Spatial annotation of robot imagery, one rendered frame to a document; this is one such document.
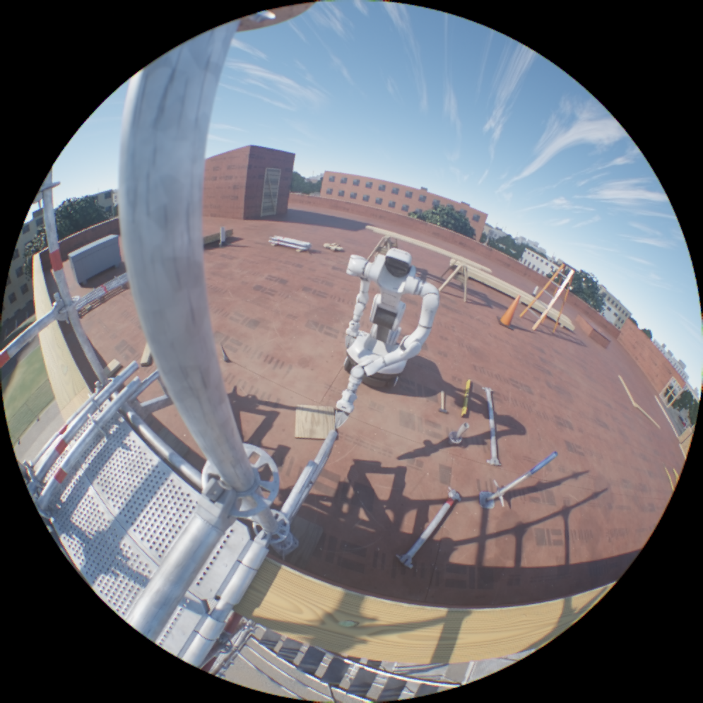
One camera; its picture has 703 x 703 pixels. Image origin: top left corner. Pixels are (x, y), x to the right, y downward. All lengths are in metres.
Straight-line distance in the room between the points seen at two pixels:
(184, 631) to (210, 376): 0.88
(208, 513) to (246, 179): 9.53
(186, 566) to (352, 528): 1.36
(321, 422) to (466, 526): 1.39
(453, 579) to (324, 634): 1.14
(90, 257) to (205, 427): 6.07
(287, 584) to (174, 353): 0.82
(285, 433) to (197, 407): 1.67
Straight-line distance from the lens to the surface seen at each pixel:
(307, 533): 1.58
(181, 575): 0.38
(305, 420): 1.89
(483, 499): 2.13
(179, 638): 0.98
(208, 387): 0.18
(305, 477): 1.07
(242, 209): 9.72
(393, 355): 1.34
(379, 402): 2.15
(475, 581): 1.99
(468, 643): 1.16
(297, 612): 0.91
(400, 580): 1.71
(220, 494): 0.35
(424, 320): 1.30
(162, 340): 0.15
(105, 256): 6.32
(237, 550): 0.85
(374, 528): 1.68
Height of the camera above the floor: 1.59
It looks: 38 degrees down
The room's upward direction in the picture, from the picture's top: 14 degrees clockwise
